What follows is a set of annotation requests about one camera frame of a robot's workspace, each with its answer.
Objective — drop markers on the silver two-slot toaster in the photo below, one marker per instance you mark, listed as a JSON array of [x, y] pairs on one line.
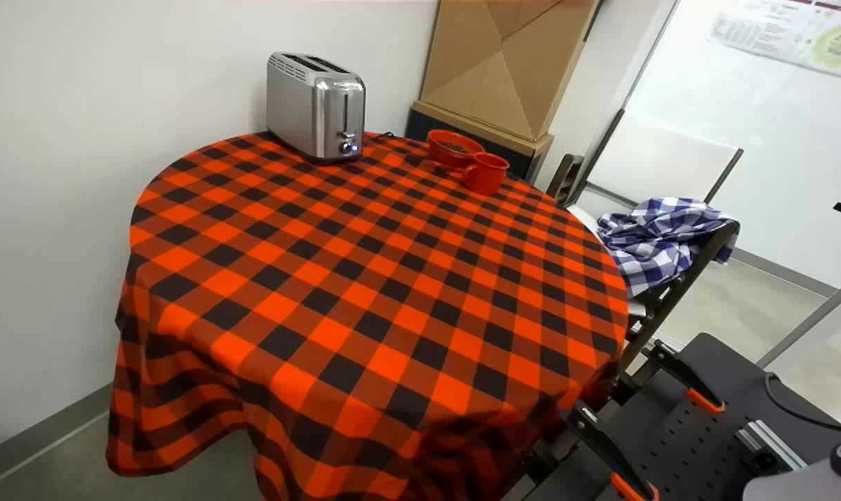
[[315, 108]]

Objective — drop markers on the red bowl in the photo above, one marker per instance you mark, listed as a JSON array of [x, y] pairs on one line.
[[451, 150]]

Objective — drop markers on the orange black checkered tablecloth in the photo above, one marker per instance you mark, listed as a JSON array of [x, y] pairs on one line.
[[376, 331]]

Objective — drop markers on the cardboard box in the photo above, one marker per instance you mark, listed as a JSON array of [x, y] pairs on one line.
[[500, 69]]

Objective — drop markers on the blue white checkered cloth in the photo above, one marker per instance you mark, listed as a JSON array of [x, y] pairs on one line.
[[659, 241]]

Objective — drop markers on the black folding stand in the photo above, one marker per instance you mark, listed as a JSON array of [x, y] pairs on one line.
[[647, 196]]

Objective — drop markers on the whiteboard with poster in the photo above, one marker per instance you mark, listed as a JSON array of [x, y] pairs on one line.
[[725, 98]]

